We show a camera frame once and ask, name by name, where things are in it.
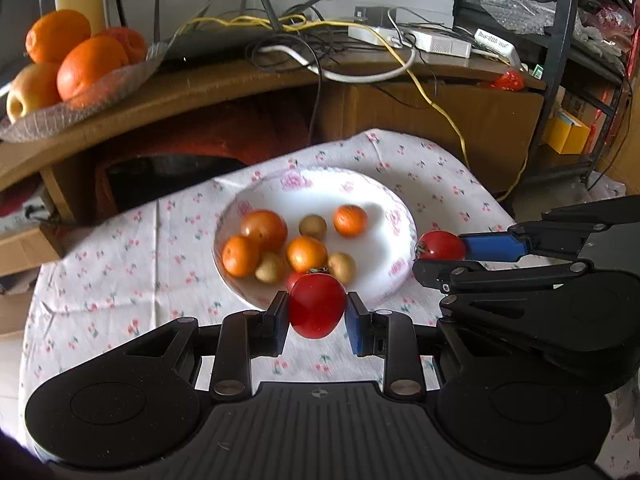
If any red cherry tomato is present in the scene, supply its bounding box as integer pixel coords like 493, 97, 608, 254
285, 271, 305, 292
288, 273, 346, 339
416, 230, 466, 261

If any small orange tangerine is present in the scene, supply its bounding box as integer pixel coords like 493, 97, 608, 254
286, 236, 328, 272

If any large orange persimmon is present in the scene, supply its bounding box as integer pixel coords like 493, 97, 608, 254
240, 209, 288, 252

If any small brown longan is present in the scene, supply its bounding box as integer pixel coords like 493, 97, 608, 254
298, 214, 328, 242

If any white floral plate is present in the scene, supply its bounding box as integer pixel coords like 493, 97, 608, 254
213, 167, 416, 308

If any yellow box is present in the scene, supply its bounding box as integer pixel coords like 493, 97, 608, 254
542, 110, 590, 155

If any cherry print tablecloth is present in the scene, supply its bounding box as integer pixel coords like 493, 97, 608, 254
16, 128, 640, 480

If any small red ornament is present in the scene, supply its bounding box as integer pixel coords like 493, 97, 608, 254
490, 70, 525, 91

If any white modem box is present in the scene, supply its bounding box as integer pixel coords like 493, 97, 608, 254
405, 29, 472, 58

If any wooden tv stand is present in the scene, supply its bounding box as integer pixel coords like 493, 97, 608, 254
1, 56, 546, 224

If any black metal shelf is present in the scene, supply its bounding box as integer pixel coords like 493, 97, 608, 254
454, 0, 639, 182

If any white power strip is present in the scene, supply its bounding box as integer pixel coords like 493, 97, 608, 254
347, 25, 410, 49

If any glass fruit dish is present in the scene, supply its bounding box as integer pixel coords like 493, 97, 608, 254
1, 41, 171, 143

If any black wifi router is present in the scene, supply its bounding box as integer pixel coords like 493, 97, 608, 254
112, 0, 329, 72

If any large orange front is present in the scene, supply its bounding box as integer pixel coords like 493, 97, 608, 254
56, 36, 129, 101

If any large orange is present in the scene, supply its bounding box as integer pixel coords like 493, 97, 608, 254
25, 9, 91, 63
56, 36, 129, 101

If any yellow red apple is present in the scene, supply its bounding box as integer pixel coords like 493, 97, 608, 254
6, 62, 62, 124

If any large orange top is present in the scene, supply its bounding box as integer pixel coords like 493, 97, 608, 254
25, 9, 91, 63

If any thick white cable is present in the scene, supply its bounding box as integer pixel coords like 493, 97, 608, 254
258, 34, 418, 85

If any yellow network cable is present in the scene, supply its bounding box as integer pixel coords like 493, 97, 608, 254
174, 13, 532, 204

